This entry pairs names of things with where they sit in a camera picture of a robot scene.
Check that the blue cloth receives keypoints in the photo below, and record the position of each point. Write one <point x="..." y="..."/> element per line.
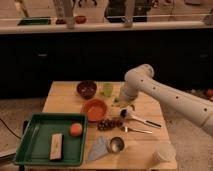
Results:
<point x="98" y="150"/>

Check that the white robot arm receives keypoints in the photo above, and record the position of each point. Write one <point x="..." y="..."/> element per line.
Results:
<point x="195" y="109"/>

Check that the black-handled spatula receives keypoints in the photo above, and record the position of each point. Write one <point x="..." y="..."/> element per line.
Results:
<point x="129" y="115"/>

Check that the silver fork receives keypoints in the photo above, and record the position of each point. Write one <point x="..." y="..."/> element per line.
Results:
<point x="128" y="129"/>

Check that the wooden block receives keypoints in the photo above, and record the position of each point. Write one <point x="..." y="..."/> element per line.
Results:
<point x="56" y="147"/>

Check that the wooden table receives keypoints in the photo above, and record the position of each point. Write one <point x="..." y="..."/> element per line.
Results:
<point x="139" y="147"/>

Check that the orange fruit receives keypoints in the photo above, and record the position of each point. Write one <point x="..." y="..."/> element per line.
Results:
<point x="76" y="129"/>

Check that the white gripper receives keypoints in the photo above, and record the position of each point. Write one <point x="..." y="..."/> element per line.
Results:
<point x="127" y="93"/>

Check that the orange bowl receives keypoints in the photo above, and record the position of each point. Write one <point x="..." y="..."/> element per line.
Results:
<point x="94" y="109"/>

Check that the white plastic cup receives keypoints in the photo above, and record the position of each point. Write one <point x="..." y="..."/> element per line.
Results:
<point x="164" y="152"/>

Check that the purple bowl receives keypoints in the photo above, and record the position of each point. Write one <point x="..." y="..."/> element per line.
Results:
<point x="87" y="89"/>

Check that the small metal cup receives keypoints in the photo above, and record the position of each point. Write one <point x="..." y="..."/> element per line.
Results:
<point x="116" y="144"/>

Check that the bunch of dark grapes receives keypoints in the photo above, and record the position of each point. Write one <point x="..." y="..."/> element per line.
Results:
<point x="107" y="124"/>

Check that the green plastic tray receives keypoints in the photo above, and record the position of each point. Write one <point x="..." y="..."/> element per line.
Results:
<point x="35" y="145"/>

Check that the green plastic cup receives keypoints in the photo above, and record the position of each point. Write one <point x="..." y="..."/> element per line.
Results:
<point x="107" y="89"/>

